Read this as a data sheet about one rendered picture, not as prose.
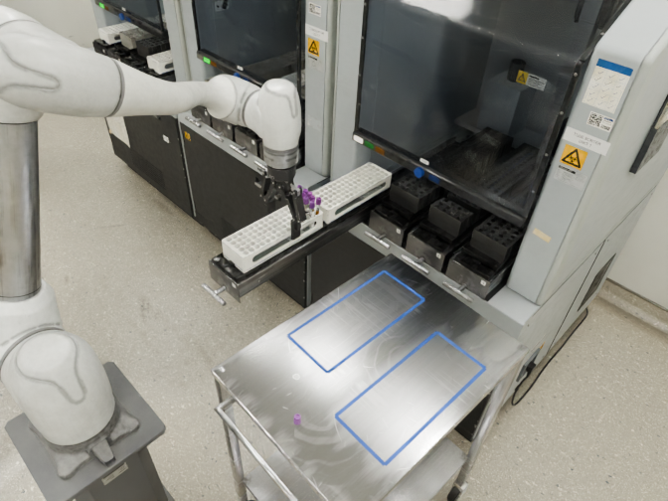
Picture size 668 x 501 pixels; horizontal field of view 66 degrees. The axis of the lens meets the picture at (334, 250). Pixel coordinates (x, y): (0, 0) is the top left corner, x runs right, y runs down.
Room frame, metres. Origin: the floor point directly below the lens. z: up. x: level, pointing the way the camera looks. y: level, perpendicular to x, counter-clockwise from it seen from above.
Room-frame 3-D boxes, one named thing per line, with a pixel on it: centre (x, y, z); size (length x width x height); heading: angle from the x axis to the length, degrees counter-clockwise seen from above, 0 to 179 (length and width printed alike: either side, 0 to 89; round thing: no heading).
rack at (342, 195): (1.36, -0.04, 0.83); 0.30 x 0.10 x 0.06; 137
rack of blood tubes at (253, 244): (1.13, 0.17, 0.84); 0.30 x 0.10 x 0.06; 137
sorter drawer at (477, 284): (1.29, -0.60, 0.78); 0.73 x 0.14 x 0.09; 137
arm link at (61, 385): (0.59, 0.55, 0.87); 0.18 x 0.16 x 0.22; 53
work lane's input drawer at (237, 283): (1.23, 0.08, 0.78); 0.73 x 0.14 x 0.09; 137
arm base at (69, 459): (0.57, 0.52, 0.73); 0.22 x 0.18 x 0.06; 47
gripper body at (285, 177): (1.15, 0.15, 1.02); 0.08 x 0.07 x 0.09; 47
